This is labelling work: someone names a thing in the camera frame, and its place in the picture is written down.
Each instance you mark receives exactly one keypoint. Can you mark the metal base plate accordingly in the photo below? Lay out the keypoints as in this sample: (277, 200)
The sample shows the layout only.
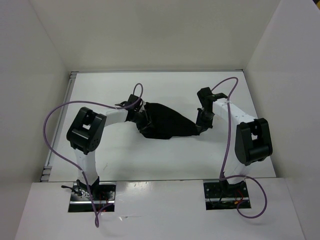
(104, 199)
(224, 196)

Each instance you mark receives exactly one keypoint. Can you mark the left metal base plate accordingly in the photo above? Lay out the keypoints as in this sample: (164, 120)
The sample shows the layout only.
(104, 199)

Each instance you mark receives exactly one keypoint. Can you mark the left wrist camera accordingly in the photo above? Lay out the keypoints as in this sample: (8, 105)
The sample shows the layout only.
(142, 107)

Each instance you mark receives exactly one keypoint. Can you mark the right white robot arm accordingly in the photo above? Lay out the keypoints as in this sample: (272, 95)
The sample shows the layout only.
(248, 139)

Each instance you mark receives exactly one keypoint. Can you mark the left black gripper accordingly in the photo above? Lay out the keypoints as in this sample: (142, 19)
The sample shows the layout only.
(146, 121)

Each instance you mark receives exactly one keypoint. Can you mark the black skirt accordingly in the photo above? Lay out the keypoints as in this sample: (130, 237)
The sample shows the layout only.
(163, 123)

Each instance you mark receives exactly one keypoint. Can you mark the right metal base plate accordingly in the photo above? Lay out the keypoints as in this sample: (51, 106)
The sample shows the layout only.
(224, 196)

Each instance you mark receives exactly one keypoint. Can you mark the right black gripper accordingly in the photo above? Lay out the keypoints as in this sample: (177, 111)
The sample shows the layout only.
(202, 126)

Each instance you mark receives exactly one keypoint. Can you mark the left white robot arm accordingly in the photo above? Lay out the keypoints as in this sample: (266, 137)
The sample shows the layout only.
(85, 135)

